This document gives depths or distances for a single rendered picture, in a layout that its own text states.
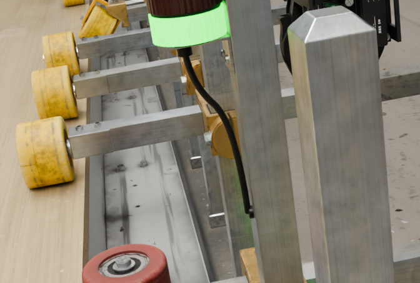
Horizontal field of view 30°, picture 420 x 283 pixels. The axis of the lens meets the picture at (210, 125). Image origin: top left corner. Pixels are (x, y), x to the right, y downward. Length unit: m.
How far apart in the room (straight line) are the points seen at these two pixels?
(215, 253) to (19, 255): 0.41
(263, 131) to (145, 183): 1.00
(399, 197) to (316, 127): 2.47
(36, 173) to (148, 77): 0.31
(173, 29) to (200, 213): 0.71
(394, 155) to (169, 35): 2.62
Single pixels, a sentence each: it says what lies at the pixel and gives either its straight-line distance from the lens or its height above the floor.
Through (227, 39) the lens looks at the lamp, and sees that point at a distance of 0.62.
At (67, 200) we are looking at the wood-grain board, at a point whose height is 0.90.
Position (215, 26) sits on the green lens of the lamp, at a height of 1.13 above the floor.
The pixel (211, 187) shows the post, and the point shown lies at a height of 0.77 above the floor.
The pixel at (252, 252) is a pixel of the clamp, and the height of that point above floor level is 0.87.
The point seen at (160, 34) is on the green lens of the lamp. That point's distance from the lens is 0.61.
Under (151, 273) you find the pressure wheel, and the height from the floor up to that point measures 0.91.
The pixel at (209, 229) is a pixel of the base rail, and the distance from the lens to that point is 1.23.
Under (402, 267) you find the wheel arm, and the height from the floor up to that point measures 0.85.
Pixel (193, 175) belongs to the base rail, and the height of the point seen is 0.70.
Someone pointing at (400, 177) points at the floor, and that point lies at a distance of 3.00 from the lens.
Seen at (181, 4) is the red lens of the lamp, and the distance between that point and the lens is 0.60.
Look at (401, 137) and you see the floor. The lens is 3.36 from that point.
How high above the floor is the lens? 1.26
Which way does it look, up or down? 20 degrees down
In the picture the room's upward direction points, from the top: 9 degrees counter-clockwise
